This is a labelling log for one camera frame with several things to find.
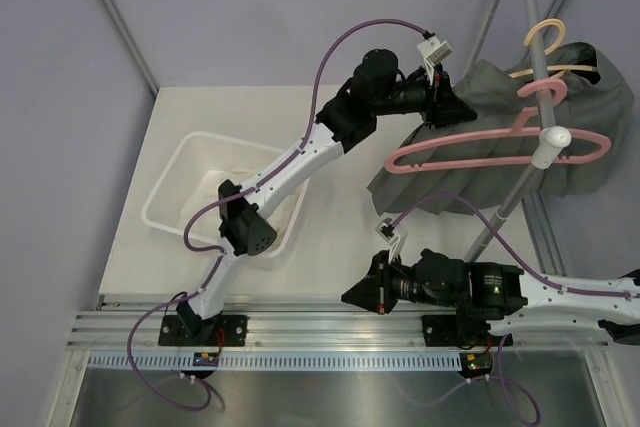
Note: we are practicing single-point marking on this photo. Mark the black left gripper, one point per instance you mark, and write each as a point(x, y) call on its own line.
point(444, 105)

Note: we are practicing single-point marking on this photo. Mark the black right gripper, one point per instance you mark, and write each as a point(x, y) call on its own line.
point(374, 292)

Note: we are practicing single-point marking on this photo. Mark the pink plastic hanger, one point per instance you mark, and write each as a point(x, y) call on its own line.
point(555, 145)

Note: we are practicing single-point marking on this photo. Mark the grey pleated skirt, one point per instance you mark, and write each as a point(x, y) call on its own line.
point(601, 102)

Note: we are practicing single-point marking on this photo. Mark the beige wooden hanger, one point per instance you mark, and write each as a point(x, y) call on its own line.
point(557, 70)

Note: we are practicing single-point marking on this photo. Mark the white skirt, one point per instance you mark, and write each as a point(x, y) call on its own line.
point(206, 229)

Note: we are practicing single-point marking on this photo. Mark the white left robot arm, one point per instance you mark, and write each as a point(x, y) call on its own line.
point(376, 88)

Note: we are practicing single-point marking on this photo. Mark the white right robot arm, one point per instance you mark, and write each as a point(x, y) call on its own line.
point(484, 302)

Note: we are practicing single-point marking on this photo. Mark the grey clothes rack pole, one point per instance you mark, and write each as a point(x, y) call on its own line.
point(544, 87)

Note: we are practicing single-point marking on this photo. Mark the white plastic basket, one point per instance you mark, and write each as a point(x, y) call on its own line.
point(198, 153)

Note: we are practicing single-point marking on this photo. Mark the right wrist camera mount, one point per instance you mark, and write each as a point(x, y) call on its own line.
point(394, 236)

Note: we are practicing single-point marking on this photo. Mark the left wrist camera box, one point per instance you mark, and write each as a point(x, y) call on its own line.
point(434, 51)

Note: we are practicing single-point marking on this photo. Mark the aluminium mounting rail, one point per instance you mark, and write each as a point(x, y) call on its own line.
point(271, 325)

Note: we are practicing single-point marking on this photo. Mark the white slotted cable duct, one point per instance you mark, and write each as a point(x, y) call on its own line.
point(281, 361)

